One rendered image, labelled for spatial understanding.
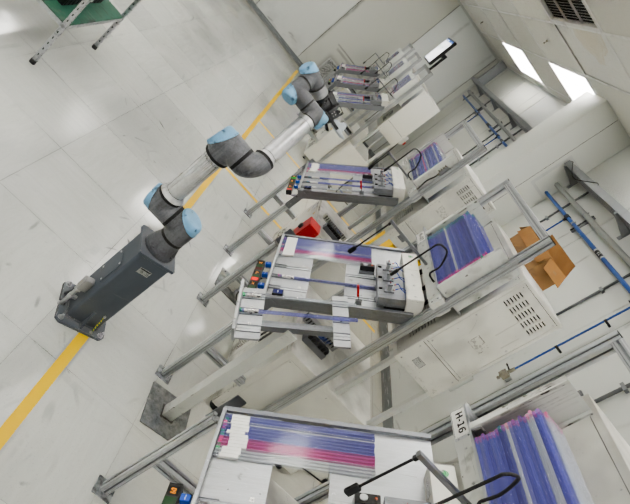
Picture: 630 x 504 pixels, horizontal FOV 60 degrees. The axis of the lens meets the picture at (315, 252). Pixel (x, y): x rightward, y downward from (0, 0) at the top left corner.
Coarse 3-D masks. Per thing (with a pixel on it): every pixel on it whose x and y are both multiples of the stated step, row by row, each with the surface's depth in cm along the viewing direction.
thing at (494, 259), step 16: (512, 192) 282; (464, 208) 288; (480, 208) 289; (528, 208) 257; (496, 256) 235; (464, 272) 239; (480, 272) 239; (512, 272) 237; (448, 288) 244; (464, 288) 243; (496, 288) 242; (272, 304) 252; (464, 304) 247; (304, 320) 297; (304, 336) 284; (320, 336) 298; (208, 352) 268; (320, 352) 286; (160, 368) 279; (240, 384) 275
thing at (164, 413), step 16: (272, 336) 239; (288, 336) 235; (256, 352) 240; (272, 352) 239; (224, 368) 250; (240, 368) 245; (208, 384) 250; (224, 384) 250; (160, 400) 266; (176, 400) 261; (192, 400) 255; (144, 416) 252; (160, 416) 260; (176, 416) 261; (160, 432) 254; (176, 432) 262
